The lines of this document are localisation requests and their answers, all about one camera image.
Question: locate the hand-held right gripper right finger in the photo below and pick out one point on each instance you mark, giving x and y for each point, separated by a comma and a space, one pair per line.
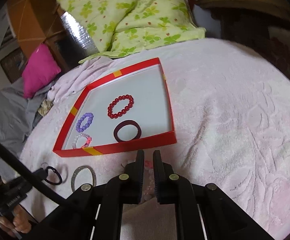
160, 177

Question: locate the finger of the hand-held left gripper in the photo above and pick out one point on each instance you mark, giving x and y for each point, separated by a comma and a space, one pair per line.
38, 174

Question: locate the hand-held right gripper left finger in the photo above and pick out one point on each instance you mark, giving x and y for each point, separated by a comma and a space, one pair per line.
137, 177

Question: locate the red shallow box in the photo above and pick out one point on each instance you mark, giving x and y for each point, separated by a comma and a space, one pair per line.
135, 146

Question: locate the dark purple bangle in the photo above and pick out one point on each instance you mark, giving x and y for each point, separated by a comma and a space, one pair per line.
115, 133

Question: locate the person's left hand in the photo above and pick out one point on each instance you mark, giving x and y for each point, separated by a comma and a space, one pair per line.
21, 223

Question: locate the silver open bangle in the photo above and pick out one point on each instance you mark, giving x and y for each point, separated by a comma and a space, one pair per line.
72, 180

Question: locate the grey bed sheet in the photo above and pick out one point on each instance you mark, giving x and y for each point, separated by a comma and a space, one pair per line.
7, 120

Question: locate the small patterned cloth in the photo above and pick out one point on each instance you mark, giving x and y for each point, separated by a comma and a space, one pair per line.
45, 107

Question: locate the magenta pillow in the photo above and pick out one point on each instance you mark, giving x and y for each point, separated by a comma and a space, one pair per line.
39, 72

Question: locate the rattan cabinet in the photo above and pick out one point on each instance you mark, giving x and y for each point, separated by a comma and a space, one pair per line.
13, 63

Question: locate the silver foil sheet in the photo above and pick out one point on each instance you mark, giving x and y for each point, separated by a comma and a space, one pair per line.
79, 32

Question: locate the orange wooden panel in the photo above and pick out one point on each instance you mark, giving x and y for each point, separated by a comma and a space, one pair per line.
32, 17

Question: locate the green clover quilt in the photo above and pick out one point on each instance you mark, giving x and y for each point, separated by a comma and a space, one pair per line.
135, 12

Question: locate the wooden bench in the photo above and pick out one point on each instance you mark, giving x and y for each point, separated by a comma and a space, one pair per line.
260, 17

